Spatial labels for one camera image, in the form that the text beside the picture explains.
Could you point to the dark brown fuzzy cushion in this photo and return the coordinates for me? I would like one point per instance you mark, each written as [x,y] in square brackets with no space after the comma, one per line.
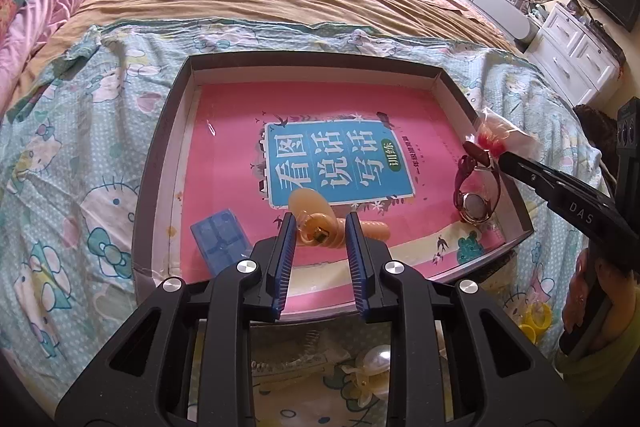
[595,127]

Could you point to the white drawer cabinet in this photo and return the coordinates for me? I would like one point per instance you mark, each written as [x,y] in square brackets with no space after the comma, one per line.
[570,52]

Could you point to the clear packet with white accessory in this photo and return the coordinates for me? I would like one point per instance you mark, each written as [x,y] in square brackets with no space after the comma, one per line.
[300,357]

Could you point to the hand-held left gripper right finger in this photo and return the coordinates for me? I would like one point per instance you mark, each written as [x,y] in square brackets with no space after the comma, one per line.
[356,257]

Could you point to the large pearl hair ornament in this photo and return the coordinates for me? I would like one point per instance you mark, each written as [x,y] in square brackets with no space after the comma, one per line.
[377,357]

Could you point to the person's right hand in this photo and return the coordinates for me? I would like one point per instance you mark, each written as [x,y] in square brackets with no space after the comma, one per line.
[579,287]

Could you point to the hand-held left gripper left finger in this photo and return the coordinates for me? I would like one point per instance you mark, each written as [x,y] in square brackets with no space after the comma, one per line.
[287,252]

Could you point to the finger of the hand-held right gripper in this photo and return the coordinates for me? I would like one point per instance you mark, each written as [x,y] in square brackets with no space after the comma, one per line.
[525,174]

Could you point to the dark cardboard box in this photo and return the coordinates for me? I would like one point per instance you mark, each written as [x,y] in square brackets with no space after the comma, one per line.
[160,147]

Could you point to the cat print blanket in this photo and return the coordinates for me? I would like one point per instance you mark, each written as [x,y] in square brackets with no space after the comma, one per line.
[75,207]

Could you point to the yellow hoop earring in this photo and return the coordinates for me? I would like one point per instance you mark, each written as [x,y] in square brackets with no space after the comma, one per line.
[540,314]
[527,334]

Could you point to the pink quilt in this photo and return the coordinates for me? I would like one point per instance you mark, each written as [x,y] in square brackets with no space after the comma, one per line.
[45,7]

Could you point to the pink book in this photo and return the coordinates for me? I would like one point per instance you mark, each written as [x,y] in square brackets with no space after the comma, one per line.
[225,147]

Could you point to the clear bag with red ornament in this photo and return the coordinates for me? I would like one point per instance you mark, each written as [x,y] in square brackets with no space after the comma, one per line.
[500,127]

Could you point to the blue plastic case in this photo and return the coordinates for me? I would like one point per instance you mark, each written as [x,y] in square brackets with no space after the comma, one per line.
[220,239]

